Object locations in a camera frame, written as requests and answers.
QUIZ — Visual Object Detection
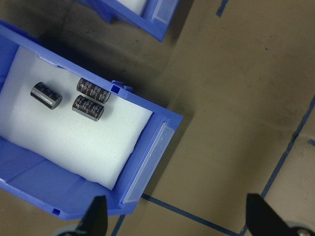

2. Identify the blue plastic capacitor bin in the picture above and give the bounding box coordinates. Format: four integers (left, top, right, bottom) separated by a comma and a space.
0, 19, 184, 223

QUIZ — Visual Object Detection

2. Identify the blue plastic button bin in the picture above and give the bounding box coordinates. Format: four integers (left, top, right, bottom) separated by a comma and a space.
72, 0, 180, 42

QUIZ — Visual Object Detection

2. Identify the white foam pad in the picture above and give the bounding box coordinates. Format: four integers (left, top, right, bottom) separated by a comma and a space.
0, 46, 154, 191
115, 0, 150, 15

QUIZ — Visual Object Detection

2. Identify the dark brown cylindrical capacitor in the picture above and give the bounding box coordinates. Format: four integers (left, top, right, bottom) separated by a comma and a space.
30, 82, 63, 110
76, 77, 112, 103
72, 94, 105, 122

